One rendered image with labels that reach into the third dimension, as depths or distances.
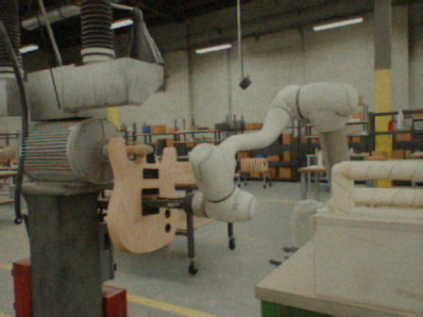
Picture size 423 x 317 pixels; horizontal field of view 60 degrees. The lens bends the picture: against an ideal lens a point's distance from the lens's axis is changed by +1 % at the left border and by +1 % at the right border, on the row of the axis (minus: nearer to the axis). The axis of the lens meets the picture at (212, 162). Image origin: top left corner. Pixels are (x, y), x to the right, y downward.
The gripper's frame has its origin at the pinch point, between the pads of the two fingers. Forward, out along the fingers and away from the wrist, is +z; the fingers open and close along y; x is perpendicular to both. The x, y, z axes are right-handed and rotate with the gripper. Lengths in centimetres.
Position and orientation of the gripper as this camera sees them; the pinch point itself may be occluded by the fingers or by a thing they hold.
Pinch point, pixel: (151, 201)
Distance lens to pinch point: 136.6
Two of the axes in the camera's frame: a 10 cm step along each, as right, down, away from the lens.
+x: 0.0, -10.0, 0.3
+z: -8.5, 0.1, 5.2
